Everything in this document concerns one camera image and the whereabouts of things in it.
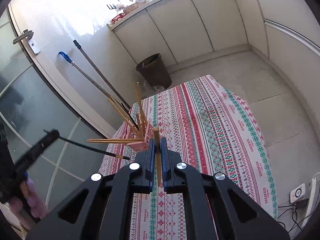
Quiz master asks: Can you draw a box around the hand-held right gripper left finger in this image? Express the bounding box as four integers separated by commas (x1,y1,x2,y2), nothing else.
25,137,156,240

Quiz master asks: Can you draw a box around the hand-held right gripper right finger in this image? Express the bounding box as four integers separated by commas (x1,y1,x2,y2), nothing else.
160,137,290,240

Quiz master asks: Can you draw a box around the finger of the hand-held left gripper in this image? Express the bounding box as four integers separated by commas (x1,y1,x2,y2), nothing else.
14,129,61,173

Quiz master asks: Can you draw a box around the light wooden chopstick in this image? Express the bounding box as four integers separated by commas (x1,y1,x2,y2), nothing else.
153,127,162,187

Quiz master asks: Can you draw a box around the pink perforated plastic basket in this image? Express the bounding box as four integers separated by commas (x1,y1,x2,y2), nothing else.
124,121,154,153

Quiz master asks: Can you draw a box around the bunch of chopsticks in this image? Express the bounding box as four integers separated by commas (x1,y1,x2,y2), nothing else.
87,82,148,144

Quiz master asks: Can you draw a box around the black chopstick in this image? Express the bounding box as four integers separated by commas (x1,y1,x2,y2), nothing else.
59,136,131,161

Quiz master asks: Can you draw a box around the person's left hand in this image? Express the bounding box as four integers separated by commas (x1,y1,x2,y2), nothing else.
10,177,50,223

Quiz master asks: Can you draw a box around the frosted glass door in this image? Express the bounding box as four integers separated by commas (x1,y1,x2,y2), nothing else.
0,5,118,230

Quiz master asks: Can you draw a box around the striped patterned tablecloth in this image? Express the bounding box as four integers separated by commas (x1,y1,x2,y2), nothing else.
99,75,278,240

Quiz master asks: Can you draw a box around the dark brown trash bin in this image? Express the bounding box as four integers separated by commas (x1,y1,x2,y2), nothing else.
136,53,172,89

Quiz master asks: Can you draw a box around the metal pole with blue grip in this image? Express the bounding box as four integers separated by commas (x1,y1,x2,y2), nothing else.
58,51,130,112

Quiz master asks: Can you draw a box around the dark metal pole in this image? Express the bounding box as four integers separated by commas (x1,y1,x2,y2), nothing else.
73,39,132,109

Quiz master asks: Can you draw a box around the white cabinet row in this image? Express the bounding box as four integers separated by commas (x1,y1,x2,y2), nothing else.
107,0,320,135

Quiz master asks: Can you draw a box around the white power adapter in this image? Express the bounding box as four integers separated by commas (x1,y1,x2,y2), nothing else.
290,183,306,203

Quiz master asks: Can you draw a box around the woven tray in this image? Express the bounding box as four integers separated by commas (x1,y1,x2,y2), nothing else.
123,1,147,14

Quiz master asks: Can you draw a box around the white appliance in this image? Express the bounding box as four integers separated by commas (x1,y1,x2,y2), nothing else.
306,172,320,222

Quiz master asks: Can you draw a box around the metal door handle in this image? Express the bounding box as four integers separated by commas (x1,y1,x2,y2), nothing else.
12,29,41,55

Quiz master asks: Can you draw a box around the black cable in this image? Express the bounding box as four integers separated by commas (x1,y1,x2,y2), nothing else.
277,202,311,233

